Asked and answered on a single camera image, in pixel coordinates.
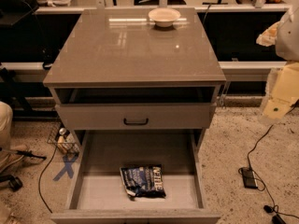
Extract black power adapter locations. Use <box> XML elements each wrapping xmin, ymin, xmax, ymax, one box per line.
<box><xmin>241</xmin><ymin>168</ymin><xmax>258</xmax><ymax>189</ymax></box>

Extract person leg beige trousers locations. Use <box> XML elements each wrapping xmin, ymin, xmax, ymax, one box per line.
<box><xmin>0</xmin><ymin>102</ymin><xmax>23</xmax><ymax>173</ymax></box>

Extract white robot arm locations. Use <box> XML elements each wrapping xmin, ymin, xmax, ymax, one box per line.
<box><xmin>256</xmin><ymin>6</ymin><xmax>299</xmax><ymax>124</ymax></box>

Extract white bowl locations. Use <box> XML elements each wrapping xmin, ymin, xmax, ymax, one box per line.
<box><xmin>149</xmin><ymin>7</ymin><xmax>180</xmax><ymax>27</ymax></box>

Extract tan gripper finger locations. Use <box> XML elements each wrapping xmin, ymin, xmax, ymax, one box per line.
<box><xmin>259</xmin><ymin>62</ymin><xmax>299</xmax><ymax>125</ymax></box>

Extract black chair caster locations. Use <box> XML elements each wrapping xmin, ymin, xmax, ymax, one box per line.
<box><xmin>0</xmin><ymin>175</ymin><xmax>23</xmax><ymax>191</ymax></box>

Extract black plug connector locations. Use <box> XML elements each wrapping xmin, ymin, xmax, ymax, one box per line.
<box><xmin>263</xmin><ymin>205</ymin><xmax>287</xmax><ymax>224</ymax></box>

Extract black drawer handle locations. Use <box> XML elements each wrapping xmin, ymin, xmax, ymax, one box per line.
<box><xmin>123</xmin><ymin>118</ymin><xmax>149</xmax><ymax>126</ymax></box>

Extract black floor cable left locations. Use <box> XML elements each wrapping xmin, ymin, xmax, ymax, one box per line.
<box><xmin>37</xmin><ymin>145</ymin><xmax>59</xmax><ymax>214</ymax></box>

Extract black floor cable right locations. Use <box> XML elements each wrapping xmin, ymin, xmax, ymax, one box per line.
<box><xmin>237</xmin><ymin>103</ymin><xmax>299</xmax><ymax>220</ymax></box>

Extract open grey middle drawer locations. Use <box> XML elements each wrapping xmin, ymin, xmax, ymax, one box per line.
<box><xmin>51</xmin><ymin>131</ymin><xmax>220</xmax><ymax>224</ymax></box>

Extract grey drawer cabinet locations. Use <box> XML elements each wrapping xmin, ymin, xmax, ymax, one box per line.
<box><xmin>42</xmin><ymin>7</ymin><xmax>227</xmax><ymax>224</ymax></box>

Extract closed grey top drawer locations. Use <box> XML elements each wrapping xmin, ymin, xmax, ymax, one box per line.
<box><xmin>56</xmin><ymin>104</ymin><xmax>216</xmax><ymax>130</ymax></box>

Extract blue kettle chip bag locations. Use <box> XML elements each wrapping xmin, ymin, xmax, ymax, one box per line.
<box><xmin>120</xmin><ymin>165</ymin><xmax>166</xmax><ymax>198</ymax></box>

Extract wire basket with items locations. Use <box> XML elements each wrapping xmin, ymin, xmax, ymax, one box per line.
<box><xmin>47</xmin><ymin>120</ymin><xmax>80</xmax><ymax>155</ymax></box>

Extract black floor cable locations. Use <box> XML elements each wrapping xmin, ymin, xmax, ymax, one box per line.
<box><xmin>37</xmin><ymin>145</ymin><xmax>59</xmax><ymax>214</ymax></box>
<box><xmin>237</xmin><ymin>103</ymin><xmax>299</xmax><ymax>220</ymax></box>

